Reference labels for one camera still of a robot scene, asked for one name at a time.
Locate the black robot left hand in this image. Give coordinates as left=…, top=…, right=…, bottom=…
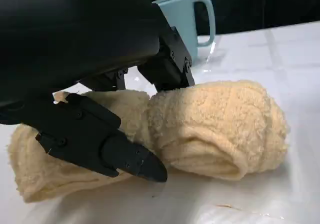
left=0, top=0, right=196, bottom=184

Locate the beige towel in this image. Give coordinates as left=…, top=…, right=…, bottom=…
left=6, top=79, right=291, bottom=204

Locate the pale green mug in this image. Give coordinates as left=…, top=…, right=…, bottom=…
left=151, top=0, right=217, bottom=63

